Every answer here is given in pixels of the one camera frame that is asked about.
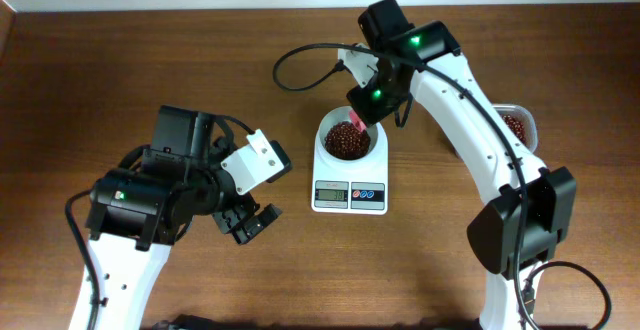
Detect white plastic bowl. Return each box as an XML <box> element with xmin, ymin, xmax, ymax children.
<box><xmin>316</xmin><ymin>106</ymin><xmax>384</xmax><ymax>164</ymax></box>

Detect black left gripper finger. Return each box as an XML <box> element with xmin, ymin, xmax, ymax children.
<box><xmin>212</xmin><ymin>206</ymin><xmax>253</xmax><ymax>234</ymax></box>
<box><xmin>232</xmin><ymin>204</ymin><xmax>282</xmax><ymax>244</ymax></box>

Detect pink measuring scoop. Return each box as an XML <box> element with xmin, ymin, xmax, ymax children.
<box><xmin>348</xmin><ymin>110</ymin><xmax>367</xmax><ymax>133</ymax></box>

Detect white digital kitchen scale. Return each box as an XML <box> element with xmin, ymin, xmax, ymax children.
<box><xmin>311</xmin><ymin>110</ymin><xmax>389</xmax><ymax>215</ymax></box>

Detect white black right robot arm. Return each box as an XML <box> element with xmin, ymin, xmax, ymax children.
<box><xmin>347</xmin><ymin>0</ymin><xmax>576</xmax><ymax>329</ymax></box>

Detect red adzuki beans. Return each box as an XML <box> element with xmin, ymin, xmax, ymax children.
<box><xmin>502</xmin><ymin>115</ymin><xmax>527</xmax><ymax>145</ymax></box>

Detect red beans in bowl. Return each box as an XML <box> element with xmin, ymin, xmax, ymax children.
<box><xmin>324</xmin><ymin>122</ymin><xmax>371</xmax><ymax>161</ymax></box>

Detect clear plastic bean container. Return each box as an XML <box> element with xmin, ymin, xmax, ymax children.
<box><xmin>493</xmin><ymin>104</ymin><xmax>538</xmax><ymax>153</ymax></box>

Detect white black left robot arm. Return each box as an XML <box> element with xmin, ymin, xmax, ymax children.
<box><xmin>65</xmin><ymin>105</ymin><xmax>292</xmax><ymax>329</ymax></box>

